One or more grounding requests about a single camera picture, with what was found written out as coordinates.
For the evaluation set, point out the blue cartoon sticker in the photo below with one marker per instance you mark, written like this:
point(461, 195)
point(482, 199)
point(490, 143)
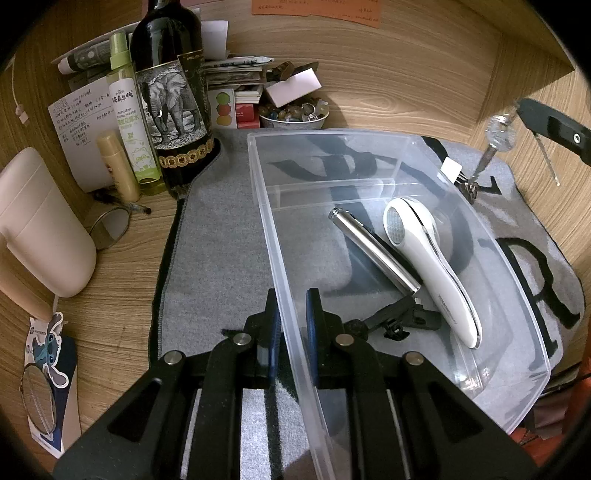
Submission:
point(46, 344)

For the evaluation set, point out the handwritten paper note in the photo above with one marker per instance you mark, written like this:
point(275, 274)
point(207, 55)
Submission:
point(78, 124)

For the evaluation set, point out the black clip holder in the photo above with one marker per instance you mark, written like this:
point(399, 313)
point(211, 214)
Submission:
point(401, 318)

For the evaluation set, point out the grey mat with black letters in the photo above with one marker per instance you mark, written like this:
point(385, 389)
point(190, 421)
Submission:
point(217, 258)

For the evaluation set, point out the beige plastic container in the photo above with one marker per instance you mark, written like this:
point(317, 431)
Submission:
point(41, 230)

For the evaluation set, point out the white printed tube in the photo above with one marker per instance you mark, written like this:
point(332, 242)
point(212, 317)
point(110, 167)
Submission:
point(83, 57)

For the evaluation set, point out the orange cloth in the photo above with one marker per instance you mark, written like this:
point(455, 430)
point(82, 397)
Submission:
point(540, 431)

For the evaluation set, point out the bowl of stones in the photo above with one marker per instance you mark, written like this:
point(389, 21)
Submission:
point(295, 117)

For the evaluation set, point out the black pen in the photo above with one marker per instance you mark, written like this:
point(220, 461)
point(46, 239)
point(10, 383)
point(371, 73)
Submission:
point(124, 205)

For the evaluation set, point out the small round mirror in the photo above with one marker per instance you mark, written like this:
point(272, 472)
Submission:
point(39, 397)

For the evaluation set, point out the clear plastic storage box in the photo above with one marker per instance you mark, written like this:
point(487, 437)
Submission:
point(415, 152)

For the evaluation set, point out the white charger plug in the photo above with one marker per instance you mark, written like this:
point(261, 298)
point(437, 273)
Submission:
point(450, 168)

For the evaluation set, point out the red box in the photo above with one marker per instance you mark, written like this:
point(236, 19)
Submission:
point(248, 115)

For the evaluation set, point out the dark wine bottle elephant label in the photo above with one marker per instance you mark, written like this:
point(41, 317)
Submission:
point(171, 115)

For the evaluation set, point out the silver metal tube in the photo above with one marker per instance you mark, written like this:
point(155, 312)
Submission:
point(374, 249)

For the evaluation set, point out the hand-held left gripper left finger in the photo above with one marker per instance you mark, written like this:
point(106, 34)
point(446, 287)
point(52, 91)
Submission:
point(273, 332)

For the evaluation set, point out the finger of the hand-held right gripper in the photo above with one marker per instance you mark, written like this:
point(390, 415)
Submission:
point(558, 127)

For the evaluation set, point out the fruit printed box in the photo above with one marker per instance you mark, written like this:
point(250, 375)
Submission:
point(222, 108)

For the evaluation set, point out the small white box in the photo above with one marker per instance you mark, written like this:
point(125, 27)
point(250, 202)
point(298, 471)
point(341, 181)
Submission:
point(295, 87)

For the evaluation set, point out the stack of books and papers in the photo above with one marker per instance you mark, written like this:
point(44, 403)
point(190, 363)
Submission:
point(240, 69)

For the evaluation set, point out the green spray bottle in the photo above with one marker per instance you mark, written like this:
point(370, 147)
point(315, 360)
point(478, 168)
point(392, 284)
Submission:
point(134, 138)

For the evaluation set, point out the yellow tube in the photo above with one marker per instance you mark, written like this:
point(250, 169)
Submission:
point(117, 166)

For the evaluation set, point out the white handheld massager device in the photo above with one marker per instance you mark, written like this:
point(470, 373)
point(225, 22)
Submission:
point(443, 277)

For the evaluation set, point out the blue card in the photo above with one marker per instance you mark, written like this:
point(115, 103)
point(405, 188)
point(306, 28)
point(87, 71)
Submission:
point(67, 415)

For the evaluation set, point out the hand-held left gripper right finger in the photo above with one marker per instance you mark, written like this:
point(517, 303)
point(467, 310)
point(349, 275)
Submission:
point(311, 332)

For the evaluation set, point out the orange sticky note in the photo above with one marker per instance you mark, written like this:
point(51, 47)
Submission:
point(318, 9)

